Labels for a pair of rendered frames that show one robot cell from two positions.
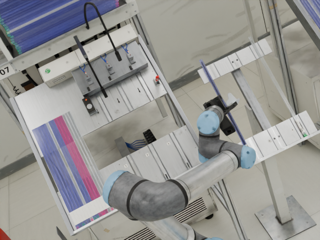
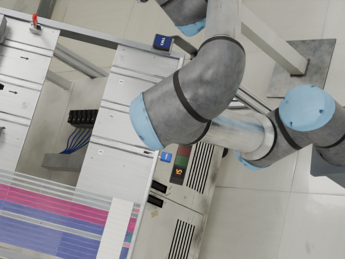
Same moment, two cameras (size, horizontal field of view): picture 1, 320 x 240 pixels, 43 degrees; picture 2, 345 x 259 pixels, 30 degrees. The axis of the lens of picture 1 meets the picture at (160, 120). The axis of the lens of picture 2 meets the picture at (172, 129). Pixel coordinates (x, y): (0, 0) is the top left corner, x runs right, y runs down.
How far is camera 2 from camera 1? 45 cm
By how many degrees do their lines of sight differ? 16
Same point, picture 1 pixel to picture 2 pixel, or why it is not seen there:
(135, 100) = (33, 73)
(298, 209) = (304, 45)
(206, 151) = (188, 14)
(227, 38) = not seen: outside the picture
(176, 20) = not seen: outside the picture
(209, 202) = not seen: hidden behind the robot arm
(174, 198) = (229, 51)
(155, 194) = (208, 64)
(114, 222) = (139, 252)
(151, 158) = (119, 115)
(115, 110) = (21, 106)
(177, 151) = (140, 79)
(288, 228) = (314, 71)
